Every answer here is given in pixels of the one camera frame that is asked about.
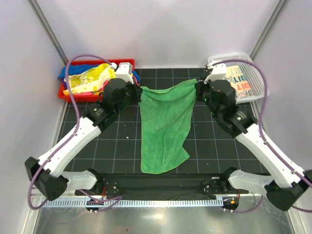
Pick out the printed rabbit towel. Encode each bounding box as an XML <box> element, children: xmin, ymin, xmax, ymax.
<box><xmin>225</xmin><ymin>65</ymin><xmax>254</xmax><ymax>99</ymax></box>

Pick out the green towel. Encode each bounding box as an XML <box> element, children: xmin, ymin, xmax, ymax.
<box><xmin>139</xmin><ymin>79</ymin><xmax>197</xmax><ymax>175</ymax></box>

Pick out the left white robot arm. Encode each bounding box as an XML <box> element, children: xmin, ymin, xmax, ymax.
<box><xmin>24</xmin><ymin>78</ymin><xmax>142</xmax><ymax>201</ymax></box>

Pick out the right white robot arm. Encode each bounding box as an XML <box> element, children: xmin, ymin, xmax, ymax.
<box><xmin>195</xmin><ymin>78</ymin><xmax>312</xmax><ymax>211</ymax></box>

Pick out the pink towel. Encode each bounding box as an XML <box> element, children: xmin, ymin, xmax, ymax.
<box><xmin>72</xmin><ymin>68</ymin><xmax>116</xmax><ymax>96</ymax></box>

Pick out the yellow white towel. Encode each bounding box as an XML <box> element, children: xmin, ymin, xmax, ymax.
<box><xmin>68</xmin><ymin>63</ymin><xmax>116</xmax><ymax>95</ymax></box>

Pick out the white perforated basket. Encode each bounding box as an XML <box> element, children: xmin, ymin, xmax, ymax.
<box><xmin>207</xmin><ymin>52</ymin><xmax>270</xmax><ymax>106</ymax></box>

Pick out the blue towel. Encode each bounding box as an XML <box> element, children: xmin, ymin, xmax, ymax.
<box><xmin>58</xmin><ymin>63</ymin><xmax>141</xmax><ymax>85</ymax></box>

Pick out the red plastic bin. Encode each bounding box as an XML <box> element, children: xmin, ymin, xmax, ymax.
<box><xmin>58</xmin><ymin>58</ymin><xmax>135</xmax><ymax>103</ymax></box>

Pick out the black grid mat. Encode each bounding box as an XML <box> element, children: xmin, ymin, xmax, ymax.
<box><xmin>66</xmin><ymin>68</ymin><xmax>267</xmax><ymax>174</ymax></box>

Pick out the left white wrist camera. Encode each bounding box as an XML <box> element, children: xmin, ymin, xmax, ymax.
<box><xmin>110</xmin><ymin>62</ymin><xmax>134</xmax><ymax>84</ymax></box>

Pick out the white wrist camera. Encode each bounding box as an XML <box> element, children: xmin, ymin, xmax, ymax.
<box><xmin>110</xmin><ymin>62</ymin><xmax>134</xmax><ymax>84</ymax></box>
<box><xmin>204</xmin><ymin>60</ymin><xmax>227</xmax><ymax>84</ymax></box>

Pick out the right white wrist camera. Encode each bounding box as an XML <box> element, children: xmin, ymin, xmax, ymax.
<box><xmin>204</xmin><ymin>60</ymin><xmax>227</xmax><ymax>84</ymax></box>

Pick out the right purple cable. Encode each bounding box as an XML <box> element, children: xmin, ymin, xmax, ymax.
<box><xmin>209</xmin><ymin>58</ymin><xmax>312</xmax><ymax>214</ymax></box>

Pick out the purple cable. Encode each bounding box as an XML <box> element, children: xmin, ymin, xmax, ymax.
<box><xmin>27</xmin><ymin>54</ymin><xmax>124</xmax><ymax>211</ymax></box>
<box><xmin>209</xmin><ymin>58</ymin><xmax>312</xmax><ymax>214</ymax></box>

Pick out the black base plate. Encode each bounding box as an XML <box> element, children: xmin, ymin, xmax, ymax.
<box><xmin>86</xmin><ymin>174</ymin><xmax>248</xmax><ymax>201</ymax></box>

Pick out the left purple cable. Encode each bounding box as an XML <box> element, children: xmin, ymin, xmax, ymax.
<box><xmin>27</xmin><ymin>54</ymin><xmax>124</xmax><ymax>211</ymax></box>

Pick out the slotted cable duct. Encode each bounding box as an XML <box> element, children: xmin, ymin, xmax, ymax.
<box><xmin>43</xmin><ymin>197</ymin><xmax>223</xmax><ymax>208</ymax></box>

